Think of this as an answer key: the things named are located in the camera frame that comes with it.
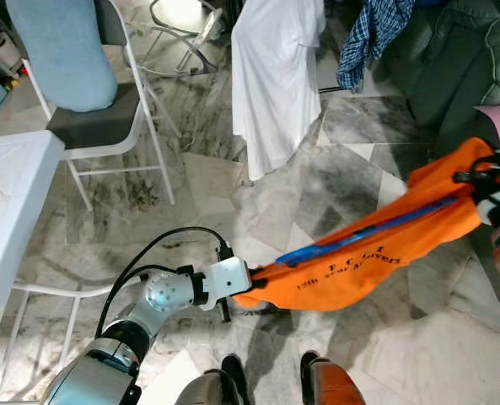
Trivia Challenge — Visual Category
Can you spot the orange shirt black print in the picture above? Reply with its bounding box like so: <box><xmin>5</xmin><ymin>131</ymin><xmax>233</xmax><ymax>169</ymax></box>
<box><xmin>233</xmin><ymin>137</ymin><xmax>497</xmax><ymax>314</ymax></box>

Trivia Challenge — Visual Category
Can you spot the dark green sofa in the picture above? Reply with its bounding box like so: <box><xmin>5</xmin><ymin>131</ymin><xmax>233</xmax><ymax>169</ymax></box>
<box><xmin>384</xmin><ymin>0</ymin><xmax>500</xmax><ymax>158</ymax></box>

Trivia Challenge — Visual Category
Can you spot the blue plaid shirt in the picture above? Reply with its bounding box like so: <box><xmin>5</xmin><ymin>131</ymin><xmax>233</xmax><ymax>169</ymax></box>
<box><xmin>336</xmin><ymin>0</ymin><xmax>416</xmax><ymax>93</ymax></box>

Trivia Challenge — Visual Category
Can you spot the white shirt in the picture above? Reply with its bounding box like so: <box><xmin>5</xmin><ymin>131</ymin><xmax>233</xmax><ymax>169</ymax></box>
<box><xmin>231</xmin><ymin>0</ymin><xmax>327</xmax><ymax>183</ymax></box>

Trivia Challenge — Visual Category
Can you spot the white folding chair grey seat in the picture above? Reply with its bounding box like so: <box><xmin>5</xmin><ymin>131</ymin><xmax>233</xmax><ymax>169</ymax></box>
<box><xmin>26</xmin><ymin>0</ymin><xmax>180</xmax><ymax>213</ymax></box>

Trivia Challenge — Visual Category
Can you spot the light blue pillow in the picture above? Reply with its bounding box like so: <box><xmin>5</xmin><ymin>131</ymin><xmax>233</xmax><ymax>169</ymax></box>
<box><xmin>5</xmin><ymin>0</ymin><xmax>121</xmax><ymax>114</ymax></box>

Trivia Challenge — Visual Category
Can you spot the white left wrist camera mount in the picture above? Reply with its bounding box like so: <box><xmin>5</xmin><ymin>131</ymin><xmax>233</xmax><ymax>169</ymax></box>
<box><xmin>201</xmin><ymin>256</ymin><xmax>255</xmax><ymax>310</ymax></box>

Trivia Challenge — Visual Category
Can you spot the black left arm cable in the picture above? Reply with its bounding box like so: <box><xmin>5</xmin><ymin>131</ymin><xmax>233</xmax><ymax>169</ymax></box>
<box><xmin>94</xmin><ymin>225</ymin><xmax>234</xmax><ymax>340</ymax></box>

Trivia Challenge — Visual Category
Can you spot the white wire bouncer frame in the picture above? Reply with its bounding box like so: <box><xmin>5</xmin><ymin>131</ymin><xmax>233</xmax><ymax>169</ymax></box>
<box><xmin>148</xmin><ymin>0</ymin><xmax>226</xmax><ymax>73</ymax></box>

